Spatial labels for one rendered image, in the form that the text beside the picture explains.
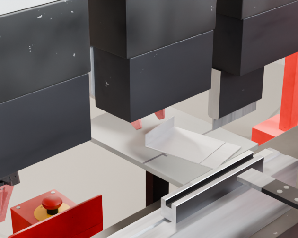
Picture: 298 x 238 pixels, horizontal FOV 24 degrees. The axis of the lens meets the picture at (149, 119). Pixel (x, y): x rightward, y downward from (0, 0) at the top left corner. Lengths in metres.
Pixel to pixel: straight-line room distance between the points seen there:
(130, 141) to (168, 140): 0.06
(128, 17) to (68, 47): 0.08
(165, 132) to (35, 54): 0.51
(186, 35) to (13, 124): 0.25
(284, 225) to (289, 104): 1.94
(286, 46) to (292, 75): 2.02
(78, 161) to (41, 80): 2.42
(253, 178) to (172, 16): 0.33
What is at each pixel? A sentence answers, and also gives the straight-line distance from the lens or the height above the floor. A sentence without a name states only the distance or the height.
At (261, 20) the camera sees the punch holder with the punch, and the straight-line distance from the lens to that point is 0.94.
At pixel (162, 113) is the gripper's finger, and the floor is 1.02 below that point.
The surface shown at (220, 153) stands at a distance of 1.09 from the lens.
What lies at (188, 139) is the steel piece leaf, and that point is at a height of 1.00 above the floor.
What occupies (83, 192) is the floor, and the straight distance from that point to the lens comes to 2.88.
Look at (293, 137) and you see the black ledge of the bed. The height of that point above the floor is 0.87.
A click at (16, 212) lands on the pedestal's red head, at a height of 0.78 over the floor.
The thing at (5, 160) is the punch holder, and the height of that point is 1.19.
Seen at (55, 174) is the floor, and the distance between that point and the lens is 3.01.
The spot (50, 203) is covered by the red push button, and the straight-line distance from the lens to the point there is 1.33.
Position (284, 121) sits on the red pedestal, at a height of 0.17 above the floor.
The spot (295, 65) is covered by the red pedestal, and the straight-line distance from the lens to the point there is 3.00.
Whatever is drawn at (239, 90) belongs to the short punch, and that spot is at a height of 1.13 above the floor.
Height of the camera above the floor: 1.53
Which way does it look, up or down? 26 degrees down
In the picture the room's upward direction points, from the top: straight up
